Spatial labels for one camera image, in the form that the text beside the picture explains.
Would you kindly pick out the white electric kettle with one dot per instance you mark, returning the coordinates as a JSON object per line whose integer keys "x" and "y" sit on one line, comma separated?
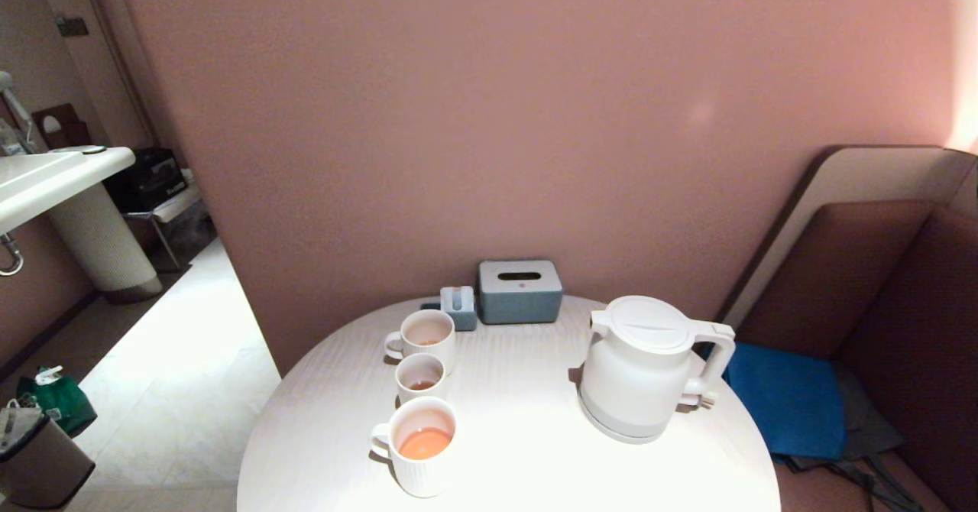
{"x": 634, "y": 367}

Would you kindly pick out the grey-blue tissue box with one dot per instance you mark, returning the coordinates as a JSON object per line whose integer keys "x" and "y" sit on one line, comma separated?
{"x": 519, "y": 302}

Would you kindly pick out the small grey-blue holder box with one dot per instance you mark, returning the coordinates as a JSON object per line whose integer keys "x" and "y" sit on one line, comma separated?
{"x": 458, "y": 317}

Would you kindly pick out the medium white ribbed mug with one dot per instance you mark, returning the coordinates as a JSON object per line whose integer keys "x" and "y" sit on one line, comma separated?
{"x": 447, "y": 351}

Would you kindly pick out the small white mug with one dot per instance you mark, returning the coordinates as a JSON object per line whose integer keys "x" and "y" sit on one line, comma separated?
{"x": 405, "y": 393}

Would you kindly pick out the round white kettle base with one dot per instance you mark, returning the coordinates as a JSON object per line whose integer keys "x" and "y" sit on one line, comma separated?
{"x": 626, "y": 435}

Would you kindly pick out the large white ribbed mug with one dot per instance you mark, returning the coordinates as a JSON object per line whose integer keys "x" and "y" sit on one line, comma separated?
{"x": 420, "y": 474}

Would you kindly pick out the white power plug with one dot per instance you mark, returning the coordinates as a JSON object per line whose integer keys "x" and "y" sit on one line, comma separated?
{"x": 707, "y": 400}

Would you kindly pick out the blue cushion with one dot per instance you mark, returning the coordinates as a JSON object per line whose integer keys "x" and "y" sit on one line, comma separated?
{"x": 787, "y": 405}

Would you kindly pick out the black box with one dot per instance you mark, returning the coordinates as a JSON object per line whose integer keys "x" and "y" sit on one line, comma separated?
{"x": 149, "y": 179}

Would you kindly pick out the beige leaning board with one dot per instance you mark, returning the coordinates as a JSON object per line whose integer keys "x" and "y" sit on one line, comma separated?
{"x": 863, "y": 176}

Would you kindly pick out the round dish on counter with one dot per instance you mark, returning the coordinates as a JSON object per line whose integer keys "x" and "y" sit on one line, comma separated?
{"x": 93, "y": 149}

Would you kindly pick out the beige door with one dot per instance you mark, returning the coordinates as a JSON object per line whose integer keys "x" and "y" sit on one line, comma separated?
{"x": 99, "y": 76}

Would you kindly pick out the white sink counter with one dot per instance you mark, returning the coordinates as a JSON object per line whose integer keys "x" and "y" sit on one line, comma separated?
{"x": 46, "y": 183}

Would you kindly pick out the green bag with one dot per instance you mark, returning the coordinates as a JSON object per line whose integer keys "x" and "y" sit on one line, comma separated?
{"x": 65, "y": 405}

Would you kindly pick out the chrome drain pipe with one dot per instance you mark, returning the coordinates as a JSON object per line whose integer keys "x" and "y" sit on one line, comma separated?
{"x": 9, "y": 246}

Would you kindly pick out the brown trash bin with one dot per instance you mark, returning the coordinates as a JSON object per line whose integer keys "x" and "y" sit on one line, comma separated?
{"x": 42, "y": 466}

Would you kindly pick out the white ribbed pedestal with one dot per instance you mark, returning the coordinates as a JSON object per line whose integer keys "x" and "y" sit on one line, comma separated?
{"x": 99, "y": 244}

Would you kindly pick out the brown wall tissue holder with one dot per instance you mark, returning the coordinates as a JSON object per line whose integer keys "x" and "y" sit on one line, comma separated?
{"x": 69, "y": 130}

